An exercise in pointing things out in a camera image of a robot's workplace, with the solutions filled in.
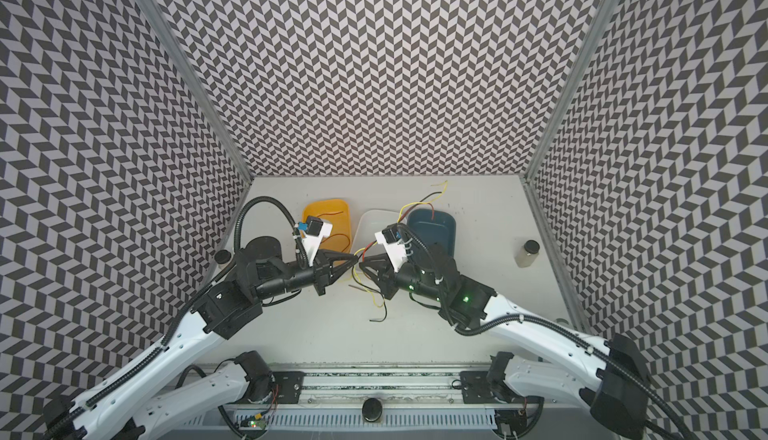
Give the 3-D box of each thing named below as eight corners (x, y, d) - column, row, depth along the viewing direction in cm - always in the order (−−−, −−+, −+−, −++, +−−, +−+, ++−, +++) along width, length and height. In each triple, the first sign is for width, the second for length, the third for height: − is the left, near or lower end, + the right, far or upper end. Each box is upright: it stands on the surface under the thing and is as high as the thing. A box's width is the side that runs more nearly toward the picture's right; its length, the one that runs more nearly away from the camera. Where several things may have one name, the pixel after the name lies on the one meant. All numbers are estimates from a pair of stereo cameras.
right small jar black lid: (518, 272, 95) (528, 257, 88) (513, 254, 99) (522, 239, 92) (532, 272, 95) (543, 257, 88) (527, 254, 99) (537, 239, 92)
